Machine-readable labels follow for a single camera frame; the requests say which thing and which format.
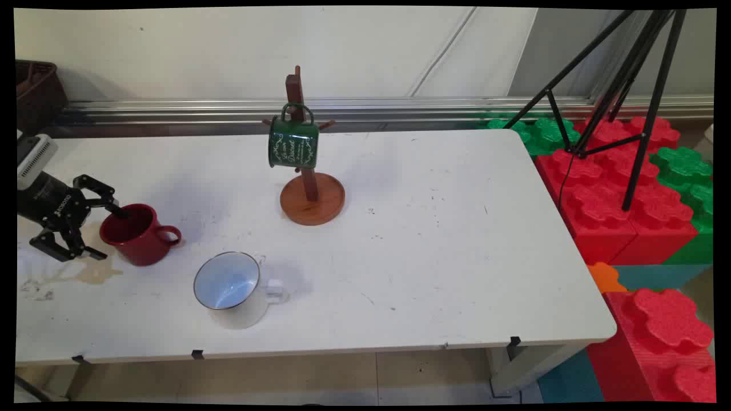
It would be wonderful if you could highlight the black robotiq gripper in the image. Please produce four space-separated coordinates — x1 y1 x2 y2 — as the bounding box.
17 170 130 263

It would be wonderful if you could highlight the red ceramic mug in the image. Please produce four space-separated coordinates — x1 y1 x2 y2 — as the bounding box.
99 203 183 267

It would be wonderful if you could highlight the green enamel mug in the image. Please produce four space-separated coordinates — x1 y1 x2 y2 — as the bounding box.
267 102 320 171

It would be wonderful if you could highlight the dark brown basket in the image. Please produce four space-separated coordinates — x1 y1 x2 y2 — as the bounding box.
16 59 70 135

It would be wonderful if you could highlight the white enamel mug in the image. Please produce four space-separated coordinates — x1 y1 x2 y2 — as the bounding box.
192 251 287 331

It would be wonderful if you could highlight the brown wooden mug tree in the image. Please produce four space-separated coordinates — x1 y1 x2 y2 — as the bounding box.
261 65 347 227

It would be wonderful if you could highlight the green foam block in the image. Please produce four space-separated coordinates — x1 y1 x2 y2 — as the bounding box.
479 116 581 156
650 146 714 265

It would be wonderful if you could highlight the white table leg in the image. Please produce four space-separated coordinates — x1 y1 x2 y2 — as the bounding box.
487 341 590 398

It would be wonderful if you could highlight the teal foam mat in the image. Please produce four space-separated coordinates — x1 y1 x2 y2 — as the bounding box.
536 348 606 404
613 263 714 292

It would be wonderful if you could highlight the orange foam piece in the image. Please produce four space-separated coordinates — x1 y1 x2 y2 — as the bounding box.
587 261 628 295

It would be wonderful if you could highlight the black tripod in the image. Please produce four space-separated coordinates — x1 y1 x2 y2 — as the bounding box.
503 9 688 212

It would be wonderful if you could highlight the large red foam block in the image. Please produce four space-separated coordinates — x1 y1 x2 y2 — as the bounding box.
587 288 717 404

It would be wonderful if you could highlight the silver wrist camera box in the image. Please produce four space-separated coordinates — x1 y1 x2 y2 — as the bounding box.
17 134 58 191

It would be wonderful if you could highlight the black floor cable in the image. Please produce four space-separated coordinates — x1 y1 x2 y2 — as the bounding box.
16 373 53 402

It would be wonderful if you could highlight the aluminium rail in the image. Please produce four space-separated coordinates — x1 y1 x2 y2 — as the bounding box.
56 95 714 127

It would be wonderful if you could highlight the white wall cable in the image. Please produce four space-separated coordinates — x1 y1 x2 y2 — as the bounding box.
407 7 479 98

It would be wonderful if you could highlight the thin black tripod cable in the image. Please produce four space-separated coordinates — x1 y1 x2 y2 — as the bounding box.
557 150 579 213

